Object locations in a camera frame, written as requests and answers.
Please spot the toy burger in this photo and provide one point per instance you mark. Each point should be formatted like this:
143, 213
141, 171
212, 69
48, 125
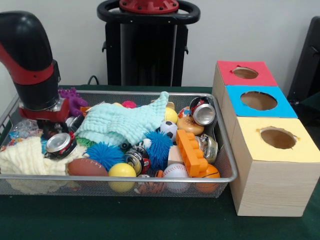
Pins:
190, 124

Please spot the black office chair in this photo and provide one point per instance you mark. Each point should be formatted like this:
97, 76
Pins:
307, 70

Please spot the blue koosh ball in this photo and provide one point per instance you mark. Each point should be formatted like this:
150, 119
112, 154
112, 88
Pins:
105, 153

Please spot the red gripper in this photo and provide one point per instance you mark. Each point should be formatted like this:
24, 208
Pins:
50, 115

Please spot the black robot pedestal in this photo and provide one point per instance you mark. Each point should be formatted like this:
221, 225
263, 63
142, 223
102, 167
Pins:
150, 50

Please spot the yellow tennis ball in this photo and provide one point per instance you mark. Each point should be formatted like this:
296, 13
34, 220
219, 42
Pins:
171, 115

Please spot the mint green knitted cloth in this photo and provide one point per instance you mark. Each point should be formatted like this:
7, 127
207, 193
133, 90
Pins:
120, 120

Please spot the brown toy football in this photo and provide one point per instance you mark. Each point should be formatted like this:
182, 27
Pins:
87, 167

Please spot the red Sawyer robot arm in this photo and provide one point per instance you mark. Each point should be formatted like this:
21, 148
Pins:
27, 62

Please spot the orange toy building block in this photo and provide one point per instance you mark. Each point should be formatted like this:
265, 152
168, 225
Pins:
191, 150

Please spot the white toy baseball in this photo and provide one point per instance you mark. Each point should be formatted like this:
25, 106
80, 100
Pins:
175, 172

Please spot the silver mesh bin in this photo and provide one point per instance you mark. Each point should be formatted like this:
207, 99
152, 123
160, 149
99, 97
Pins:
87, 187

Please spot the dark green tablecloth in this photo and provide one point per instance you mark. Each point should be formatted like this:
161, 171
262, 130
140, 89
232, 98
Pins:
310, 98
150, 220

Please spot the purple spiky ball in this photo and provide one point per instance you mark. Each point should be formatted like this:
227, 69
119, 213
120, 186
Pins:
75, 100

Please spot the wooden box with three holes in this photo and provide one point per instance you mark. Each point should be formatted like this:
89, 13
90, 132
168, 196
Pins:
275, 190

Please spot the smooth yellow ball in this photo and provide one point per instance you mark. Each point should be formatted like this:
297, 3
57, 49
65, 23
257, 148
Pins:
122, 171

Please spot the orange toy basketball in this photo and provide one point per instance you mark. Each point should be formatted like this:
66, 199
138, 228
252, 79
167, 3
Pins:
211, 175

